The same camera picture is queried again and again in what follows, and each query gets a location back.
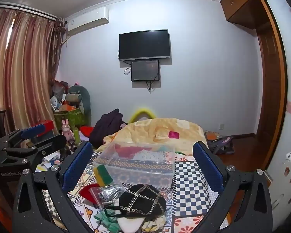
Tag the large wall television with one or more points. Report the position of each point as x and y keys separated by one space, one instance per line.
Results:
x=147 y=44

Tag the floral fabric scrunchie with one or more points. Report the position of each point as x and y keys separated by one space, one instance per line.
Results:
x=155 y=225

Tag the dark purple clothing pile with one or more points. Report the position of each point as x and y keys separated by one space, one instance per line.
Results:
x=109 y=124

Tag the striped pink curtain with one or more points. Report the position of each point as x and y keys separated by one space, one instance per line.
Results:
x=29 y=58

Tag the yellow green sponge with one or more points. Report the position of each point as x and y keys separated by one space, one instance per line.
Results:
x=102 y=176

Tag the clear plastic storage box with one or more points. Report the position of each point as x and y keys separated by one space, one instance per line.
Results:
x=131 y=163

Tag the yellow fleece blanket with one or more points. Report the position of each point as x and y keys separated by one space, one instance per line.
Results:
x=181 y=134

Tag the grey green plush toy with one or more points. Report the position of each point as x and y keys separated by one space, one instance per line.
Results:
x=79 y=96

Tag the red box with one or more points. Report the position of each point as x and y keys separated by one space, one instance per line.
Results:
x=48 y=126

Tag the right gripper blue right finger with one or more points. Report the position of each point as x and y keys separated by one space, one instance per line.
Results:
x=211 y=166

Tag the small wall monitor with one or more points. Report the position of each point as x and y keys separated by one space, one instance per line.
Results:
x=145 y=71

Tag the bag on floor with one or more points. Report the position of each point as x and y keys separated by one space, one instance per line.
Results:
x=219 y=144

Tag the white air conditioner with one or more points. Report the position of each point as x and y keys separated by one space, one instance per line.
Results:
x=88 y=20

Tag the pink bunny plush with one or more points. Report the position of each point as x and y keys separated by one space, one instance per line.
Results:
x=68 y=134

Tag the red velvet pouch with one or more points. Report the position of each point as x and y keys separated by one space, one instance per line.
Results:
x=85 y=192

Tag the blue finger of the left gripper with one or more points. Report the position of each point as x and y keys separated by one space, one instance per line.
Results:
x=33 y=131

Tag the red cushion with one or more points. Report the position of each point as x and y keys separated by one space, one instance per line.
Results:
x=86 y=130

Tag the black beret with chain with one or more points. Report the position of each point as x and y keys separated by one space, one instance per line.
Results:
x=141 y=200

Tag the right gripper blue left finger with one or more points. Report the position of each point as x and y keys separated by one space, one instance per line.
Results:
x=73 y=166

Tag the green storage box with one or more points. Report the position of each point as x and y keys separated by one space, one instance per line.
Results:
x=75 y=117

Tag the yellow neck pillow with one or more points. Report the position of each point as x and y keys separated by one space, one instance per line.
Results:
x=140 y=113

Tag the green knitted cloth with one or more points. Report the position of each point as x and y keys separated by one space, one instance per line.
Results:
x=108 y=219

